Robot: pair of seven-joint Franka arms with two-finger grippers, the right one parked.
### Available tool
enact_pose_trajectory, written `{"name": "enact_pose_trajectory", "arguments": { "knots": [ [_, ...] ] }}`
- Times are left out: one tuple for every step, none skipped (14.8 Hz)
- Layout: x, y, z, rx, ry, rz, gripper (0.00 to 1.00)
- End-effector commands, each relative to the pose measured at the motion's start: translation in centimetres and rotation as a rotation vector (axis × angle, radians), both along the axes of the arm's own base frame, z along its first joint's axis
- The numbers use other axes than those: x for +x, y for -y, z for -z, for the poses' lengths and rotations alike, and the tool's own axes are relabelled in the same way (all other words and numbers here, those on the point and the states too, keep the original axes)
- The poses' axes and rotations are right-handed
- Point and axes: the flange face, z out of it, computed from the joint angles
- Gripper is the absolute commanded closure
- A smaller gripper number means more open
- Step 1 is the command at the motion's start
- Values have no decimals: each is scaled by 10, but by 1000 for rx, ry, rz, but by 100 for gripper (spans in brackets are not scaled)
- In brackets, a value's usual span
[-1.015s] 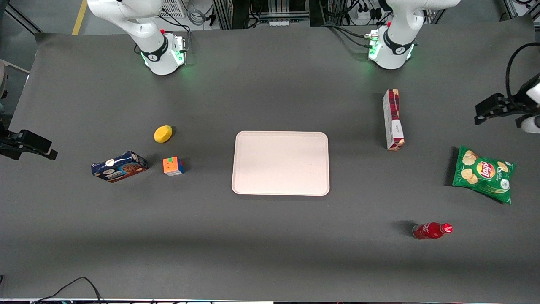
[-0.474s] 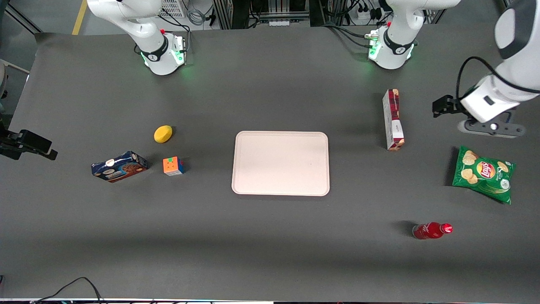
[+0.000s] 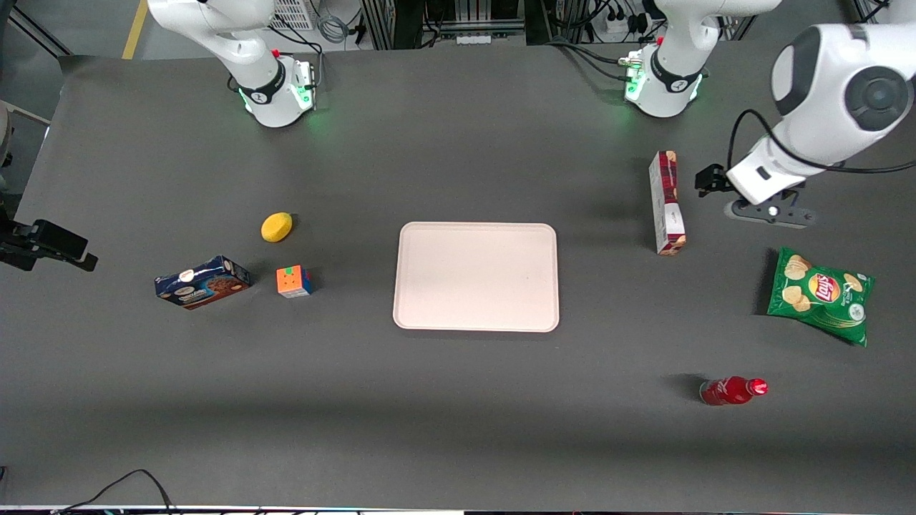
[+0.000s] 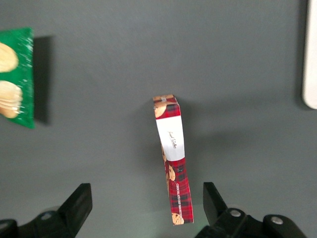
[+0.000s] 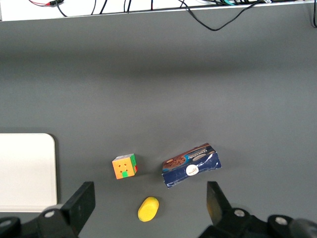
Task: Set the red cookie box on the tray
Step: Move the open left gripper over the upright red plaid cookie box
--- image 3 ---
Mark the red cookie box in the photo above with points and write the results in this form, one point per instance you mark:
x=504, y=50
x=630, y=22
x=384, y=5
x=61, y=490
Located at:
x=667, y=200

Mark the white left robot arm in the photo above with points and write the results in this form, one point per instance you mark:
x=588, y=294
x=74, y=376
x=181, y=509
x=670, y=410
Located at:
x=823, y=71

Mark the dark grey table cover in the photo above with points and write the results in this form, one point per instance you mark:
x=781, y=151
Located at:
x=458, y=415

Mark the pale pink plastic tray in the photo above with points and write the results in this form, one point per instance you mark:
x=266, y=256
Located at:
x=476, y=277

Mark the green chips bag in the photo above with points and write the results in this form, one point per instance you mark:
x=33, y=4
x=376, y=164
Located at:
x=819, y=293

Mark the yellow lemon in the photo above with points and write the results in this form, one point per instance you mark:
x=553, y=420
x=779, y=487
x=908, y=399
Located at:
x=276, y=227

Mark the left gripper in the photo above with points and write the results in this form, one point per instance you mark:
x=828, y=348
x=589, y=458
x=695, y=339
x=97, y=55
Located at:
x=711, y=179

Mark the white perforated basket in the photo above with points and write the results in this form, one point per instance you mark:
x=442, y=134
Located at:
x=290, y=13

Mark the small white power strip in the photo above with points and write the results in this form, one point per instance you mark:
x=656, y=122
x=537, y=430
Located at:
x=473, y=39

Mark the colourful puzzle cube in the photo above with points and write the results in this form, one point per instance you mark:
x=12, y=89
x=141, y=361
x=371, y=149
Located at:
x=292, y=282

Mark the red drink bottle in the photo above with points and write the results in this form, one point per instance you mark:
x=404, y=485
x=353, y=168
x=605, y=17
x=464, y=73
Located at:
x=726, y=391

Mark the blue cookie box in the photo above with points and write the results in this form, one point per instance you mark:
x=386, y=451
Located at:
x=202, y=283

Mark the large white power strip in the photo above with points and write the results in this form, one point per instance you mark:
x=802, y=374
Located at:
x=621, y=25

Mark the aluminium equipment frame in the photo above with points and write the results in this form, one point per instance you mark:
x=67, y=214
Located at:
x=444, y=18

